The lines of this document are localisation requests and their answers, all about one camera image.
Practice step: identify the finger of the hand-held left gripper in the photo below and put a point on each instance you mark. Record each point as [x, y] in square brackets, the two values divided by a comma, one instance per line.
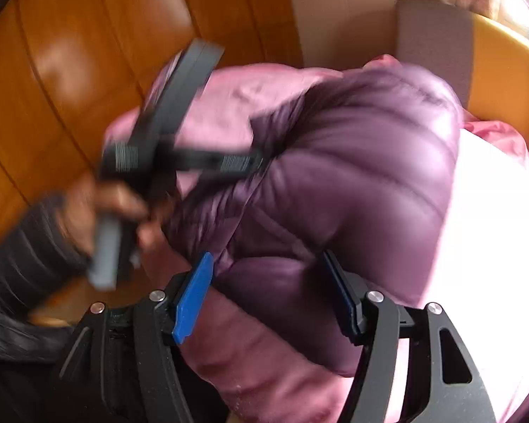
[180, 92]
[220, 163]

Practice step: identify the person's left hand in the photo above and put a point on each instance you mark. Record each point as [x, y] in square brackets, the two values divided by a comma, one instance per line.
[110, 198]

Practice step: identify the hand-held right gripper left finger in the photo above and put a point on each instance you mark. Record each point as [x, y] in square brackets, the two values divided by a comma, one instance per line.
[194, 299]

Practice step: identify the purple down jacket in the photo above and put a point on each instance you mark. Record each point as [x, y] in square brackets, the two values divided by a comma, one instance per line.
[357, 185]

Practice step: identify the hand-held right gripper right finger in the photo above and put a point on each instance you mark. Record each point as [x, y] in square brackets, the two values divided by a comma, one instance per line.
[341, 295]

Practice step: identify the grey orange padded headboard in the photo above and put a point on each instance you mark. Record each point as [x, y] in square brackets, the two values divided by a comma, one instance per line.
[502, 61]

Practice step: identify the pink blanket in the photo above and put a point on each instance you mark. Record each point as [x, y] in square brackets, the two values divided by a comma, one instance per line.
[480, 251]

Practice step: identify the person's left forearm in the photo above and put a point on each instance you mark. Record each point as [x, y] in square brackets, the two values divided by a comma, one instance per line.
[26, 255]

